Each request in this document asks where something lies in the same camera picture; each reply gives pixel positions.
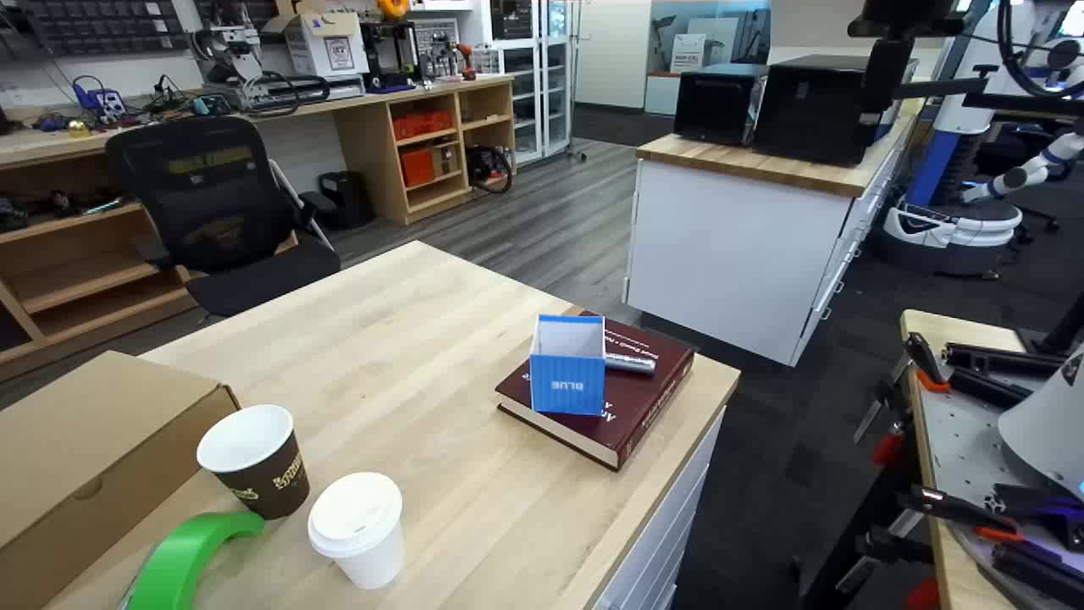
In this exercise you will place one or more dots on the large black box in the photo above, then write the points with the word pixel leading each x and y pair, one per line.
pixel 817 111

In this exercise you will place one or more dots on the white boxy device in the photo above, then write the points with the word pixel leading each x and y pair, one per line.
pixel 327 45

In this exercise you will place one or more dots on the blue small gadget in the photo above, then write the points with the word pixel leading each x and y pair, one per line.
pixel 101 99

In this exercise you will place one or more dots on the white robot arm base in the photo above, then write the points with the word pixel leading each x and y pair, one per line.
pixel 1050 425

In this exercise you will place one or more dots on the brown cardboard box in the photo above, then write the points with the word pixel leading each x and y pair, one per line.
pixel 78 454

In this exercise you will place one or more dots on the long black clamp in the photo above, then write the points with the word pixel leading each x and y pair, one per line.
pixel 1001 362

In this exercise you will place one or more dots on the white cabinet wooden top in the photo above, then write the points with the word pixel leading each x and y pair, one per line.
pixel 733 256

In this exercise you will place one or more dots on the white glass door cabinet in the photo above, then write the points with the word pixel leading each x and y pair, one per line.
pixel 541 80

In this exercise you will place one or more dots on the black clamp orange tip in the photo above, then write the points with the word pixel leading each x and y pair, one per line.
pixel 928 362

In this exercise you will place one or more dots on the small black box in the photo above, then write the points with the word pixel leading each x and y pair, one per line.
pixel 713 111

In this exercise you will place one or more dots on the black bag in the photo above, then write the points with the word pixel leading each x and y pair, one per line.
pixel 341 198

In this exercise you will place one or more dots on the blue and white box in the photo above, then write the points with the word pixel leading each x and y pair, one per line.
pixel 567 393

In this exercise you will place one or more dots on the long wooden workbench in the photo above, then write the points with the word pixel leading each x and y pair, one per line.
pixel 366 142

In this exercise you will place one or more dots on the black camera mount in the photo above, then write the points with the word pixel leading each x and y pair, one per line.
pixel 901 14

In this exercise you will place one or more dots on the white lidded paper cup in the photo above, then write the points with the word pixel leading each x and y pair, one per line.
pixel 360 545

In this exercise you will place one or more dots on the orange storage bin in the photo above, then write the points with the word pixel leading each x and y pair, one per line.
pixel 419 169

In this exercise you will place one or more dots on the red storage bin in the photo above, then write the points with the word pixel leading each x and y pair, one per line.
pixel 423 120

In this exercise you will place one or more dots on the dark red hardcover book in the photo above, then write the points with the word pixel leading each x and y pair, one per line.
pixel 637 405

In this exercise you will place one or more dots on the wooden side table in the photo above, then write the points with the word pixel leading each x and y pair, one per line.
pixel 959 454

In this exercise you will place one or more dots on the black mesh office chair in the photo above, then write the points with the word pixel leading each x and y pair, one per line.
pixel 204 190

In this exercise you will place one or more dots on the black desktop machine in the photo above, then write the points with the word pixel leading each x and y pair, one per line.
pixel 392 57

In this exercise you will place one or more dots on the green tape roll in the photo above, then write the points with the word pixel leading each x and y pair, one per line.
pixel 181 563

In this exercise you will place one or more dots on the dark pegboard tool wall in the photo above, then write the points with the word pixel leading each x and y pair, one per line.
pixel 88 25

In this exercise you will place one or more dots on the brown paper cup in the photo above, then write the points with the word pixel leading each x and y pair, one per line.
pixel 266 475

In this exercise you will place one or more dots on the white and blue mobile robot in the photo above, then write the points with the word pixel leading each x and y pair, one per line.
pixel 951 221

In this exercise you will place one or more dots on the silver grey marker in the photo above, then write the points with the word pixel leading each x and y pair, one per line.
pixel 630 364

